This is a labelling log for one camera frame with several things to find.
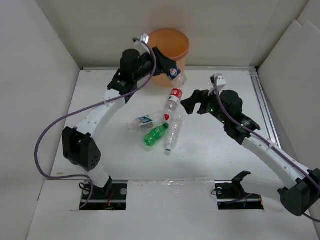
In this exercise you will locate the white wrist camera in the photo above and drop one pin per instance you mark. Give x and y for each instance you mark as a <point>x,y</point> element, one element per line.
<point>141,41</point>
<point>218,82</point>

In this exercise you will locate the pepsi label clear bottle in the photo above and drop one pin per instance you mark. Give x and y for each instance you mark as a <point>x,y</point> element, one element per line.
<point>177,77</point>

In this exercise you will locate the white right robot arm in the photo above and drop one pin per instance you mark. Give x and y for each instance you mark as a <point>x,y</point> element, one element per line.
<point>300,186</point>

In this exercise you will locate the clear crushed blue-cap bottle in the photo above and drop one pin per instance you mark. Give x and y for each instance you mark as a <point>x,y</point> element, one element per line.
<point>173,132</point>

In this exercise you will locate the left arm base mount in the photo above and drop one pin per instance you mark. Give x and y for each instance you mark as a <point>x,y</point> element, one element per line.
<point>113,197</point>

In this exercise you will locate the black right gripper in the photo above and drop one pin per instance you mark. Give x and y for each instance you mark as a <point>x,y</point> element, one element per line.
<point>198,96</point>

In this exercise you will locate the red label clear bottle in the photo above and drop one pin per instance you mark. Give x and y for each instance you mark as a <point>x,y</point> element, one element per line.
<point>172,103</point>

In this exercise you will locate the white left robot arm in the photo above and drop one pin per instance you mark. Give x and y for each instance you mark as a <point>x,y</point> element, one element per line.
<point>79,143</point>

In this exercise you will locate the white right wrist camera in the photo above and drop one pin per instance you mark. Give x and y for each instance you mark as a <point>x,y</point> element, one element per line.
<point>218,82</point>

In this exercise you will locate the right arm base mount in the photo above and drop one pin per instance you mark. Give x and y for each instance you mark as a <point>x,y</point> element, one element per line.
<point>230,195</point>

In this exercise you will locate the aluminium frame rail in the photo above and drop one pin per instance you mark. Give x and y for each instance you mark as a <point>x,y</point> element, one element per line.
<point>203,150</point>

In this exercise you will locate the orange plastic bin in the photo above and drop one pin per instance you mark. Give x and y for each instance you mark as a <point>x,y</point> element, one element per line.
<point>173,44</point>

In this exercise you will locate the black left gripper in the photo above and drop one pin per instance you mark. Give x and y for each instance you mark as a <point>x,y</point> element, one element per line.
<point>163,64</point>

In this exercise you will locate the green plastic bottle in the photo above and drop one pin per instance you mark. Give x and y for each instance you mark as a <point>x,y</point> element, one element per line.
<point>156,134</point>

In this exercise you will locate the blue white label bottle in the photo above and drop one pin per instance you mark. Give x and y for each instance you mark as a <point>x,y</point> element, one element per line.
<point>147,122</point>

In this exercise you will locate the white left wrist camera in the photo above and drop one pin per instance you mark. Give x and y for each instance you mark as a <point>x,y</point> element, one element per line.
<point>141,41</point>

